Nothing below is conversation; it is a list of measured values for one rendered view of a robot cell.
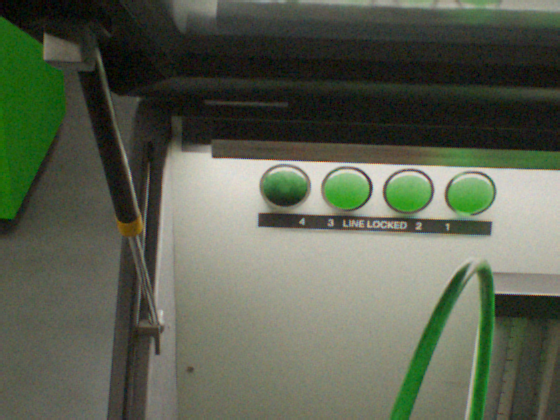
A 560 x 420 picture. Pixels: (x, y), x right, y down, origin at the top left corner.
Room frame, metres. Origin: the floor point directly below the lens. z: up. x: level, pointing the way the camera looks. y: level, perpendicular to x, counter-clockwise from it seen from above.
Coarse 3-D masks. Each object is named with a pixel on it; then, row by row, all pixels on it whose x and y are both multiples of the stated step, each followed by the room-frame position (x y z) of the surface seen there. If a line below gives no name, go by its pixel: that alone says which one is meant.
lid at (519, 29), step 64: (0, 0) 0.62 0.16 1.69; (64, 0) 0.63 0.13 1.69; (128, 0) 0.58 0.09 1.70; (192, 0) 0.64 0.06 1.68; (256, 0) 0.63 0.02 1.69; (320, 0) 0.62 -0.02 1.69; (384, 0) 0.62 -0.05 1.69; (448, 0) 0.61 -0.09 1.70; (512, 0) 0.61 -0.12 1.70; (64, 64) 0.62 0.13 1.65; (128, 64) 0.98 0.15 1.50; (192, 64) 0.83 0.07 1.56; (256, 64) 0.83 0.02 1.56; (320, 64) 0.83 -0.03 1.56; (384, 64) 0.84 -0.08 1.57; (448, 64) 0.84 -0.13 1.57; (512, 64) 0.83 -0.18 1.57
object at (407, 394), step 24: (480, 264) 0.78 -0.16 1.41; (456, 288) 0.73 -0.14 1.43; (480, 288) 0.85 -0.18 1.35; (432, 312) 0.70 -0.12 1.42; (480, 312) 0.87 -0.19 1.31; (432, 336) 0.68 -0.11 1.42; (480, 336) 0.87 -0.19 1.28; (480, 360) 0.88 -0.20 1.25; (408, 384) 0.64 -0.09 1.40; (480, 384) 0.88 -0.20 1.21; (408, 408) 0.63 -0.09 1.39; (480, 408) 0.88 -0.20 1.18
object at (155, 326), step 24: (96, 48) 0.67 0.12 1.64; (96, 72) 0.67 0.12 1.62; (96, 96) 0.68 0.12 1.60; (96, 120) 0.69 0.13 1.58; (120, 144) 0.71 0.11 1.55; (120, 168) 0.72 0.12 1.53; (120, 192) 0.73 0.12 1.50; (120, 216) 0.74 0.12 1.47; (144, 264) 0.78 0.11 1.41; (144, 288) 0.79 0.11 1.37
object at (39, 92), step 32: (0, 32) 3.13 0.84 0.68; (0, 64) 3.09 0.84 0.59; (32, 64) 3.44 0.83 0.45; (0, 96) 3.07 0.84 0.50; (32, 96) 3.41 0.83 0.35; (64, 96) 3.85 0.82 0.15; (0, 128) 3.07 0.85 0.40; (32, 128) 3.38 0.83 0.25; (0, 160) 3.07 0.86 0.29; (32, 160) 3.34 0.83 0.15; (0, 192) 3.06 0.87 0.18; (0, 224) 3.11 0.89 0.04
